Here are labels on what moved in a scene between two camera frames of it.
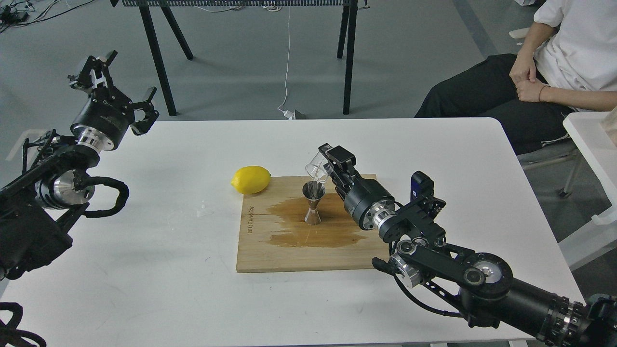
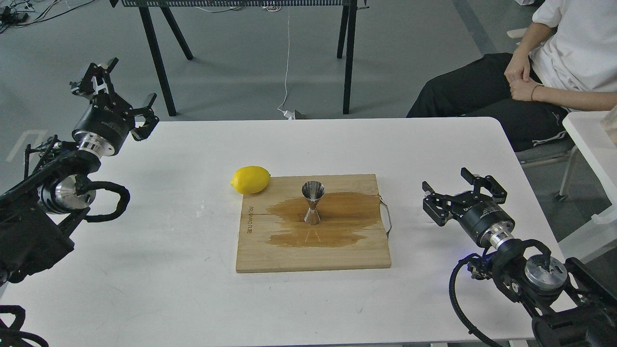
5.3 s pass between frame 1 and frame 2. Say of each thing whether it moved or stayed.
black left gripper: stayed
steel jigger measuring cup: stayed
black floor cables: stayed
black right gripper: moved
